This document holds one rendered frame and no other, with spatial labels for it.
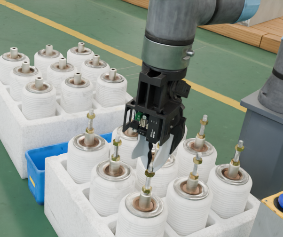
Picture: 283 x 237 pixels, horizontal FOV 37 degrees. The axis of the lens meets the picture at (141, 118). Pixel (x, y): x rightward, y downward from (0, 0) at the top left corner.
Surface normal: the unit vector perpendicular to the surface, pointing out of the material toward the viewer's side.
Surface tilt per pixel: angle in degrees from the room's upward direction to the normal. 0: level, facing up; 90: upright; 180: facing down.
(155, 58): 91
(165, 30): 90
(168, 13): 90
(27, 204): 0
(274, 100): 72
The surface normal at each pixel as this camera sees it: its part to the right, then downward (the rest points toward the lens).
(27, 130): 0.52, 0.47
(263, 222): -0.83, 0.18
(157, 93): -0.45, 0.38
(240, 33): -0.65, 0.30
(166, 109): 0.12, -0.87
